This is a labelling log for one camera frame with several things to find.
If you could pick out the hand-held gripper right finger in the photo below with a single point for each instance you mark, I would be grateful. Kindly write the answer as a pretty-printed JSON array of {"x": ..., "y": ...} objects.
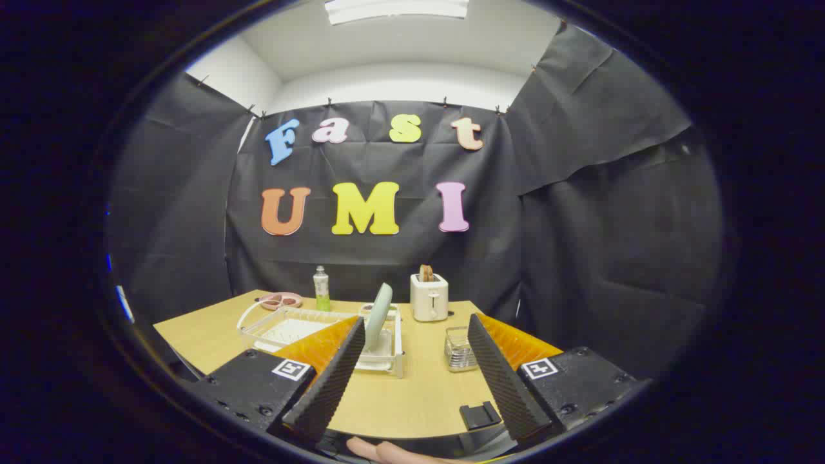
[{"x": 506, "y": 380}]

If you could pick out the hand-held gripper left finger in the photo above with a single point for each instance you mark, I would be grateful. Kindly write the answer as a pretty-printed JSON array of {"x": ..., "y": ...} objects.
[{"x": 329, "y": 380}]

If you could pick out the pale green plate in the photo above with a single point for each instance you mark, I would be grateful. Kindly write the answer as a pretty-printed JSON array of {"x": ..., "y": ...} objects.
[{"x": 378, "y": 316}]

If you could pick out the white divided dish with beans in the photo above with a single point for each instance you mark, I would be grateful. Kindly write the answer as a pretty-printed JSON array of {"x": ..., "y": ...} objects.
[{"x": 365, "y": 309}]

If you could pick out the pink plate with sausages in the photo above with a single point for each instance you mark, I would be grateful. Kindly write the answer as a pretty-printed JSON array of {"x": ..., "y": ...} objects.
[{"x": 281, "y": 300}]

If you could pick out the black table edge clamp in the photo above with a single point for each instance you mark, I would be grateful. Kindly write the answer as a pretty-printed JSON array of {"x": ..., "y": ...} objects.
[{"x": 479, "y": 415}]

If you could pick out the clear bottle green liquid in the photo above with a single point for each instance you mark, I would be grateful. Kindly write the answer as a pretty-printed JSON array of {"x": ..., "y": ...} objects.
[{"x": 321, "y": 293}]

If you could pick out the white toaster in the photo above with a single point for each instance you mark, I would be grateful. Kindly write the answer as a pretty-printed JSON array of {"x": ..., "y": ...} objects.
[{"x": 429, "y": 299}]

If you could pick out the brown bread slices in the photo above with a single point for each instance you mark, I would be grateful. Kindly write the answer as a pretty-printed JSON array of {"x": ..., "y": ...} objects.
[{"x": 426, "y": 273}]

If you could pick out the black backdrop cloth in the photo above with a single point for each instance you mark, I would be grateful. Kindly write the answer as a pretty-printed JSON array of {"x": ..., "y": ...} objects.
[{"x": 580, "y": 258}]

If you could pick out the bright screen device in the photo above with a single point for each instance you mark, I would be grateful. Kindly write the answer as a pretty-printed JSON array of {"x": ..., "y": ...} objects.
[{"x": 124, "y": 303}]

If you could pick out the ceiling light panel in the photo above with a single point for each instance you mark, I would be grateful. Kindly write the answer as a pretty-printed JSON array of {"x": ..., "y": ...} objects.
[{"x": 396, "y": 9}]

